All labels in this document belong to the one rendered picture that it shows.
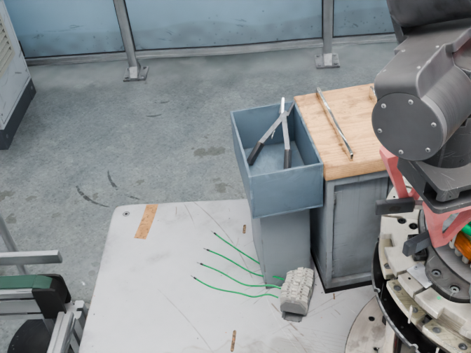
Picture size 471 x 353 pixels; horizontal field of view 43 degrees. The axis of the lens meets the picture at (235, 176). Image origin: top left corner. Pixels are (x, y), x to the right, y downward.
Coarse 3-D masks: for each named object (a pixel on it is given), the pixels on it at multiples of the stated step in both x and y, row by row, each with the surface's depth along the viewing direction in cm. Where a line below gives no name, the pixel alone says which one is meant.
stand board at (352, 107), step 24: (312, 96) 98; (336, 96) 97; (360, 96) 97; (312, 120) 93; (336, 120) 92; (360, 120) 92; (336, 144) 88; (360, 144) 87; (336, 168) 84; (360, 168) 85; (384, 168) 86
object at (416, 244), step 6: (420, 234) 58; (426, 234) 58; (408, 240) 58; (414, 240) 57; (420, 240) 57; (426, 240) 58; (408, 246) 57; (414, 246) 57; (420, 246) 58; (426, 246) 59; (402, 252) 58; (408, 252) 58; (414, 252) 58
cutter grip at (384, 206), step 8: (376, 200) 62; (384, 200) 62; (392, 200) 62; (400, 200) 62; (408, 200) 62; (376, 208) 62; (384, 208) 62; (392, 208) 62; (400, 208) 62; (408, 208) 62
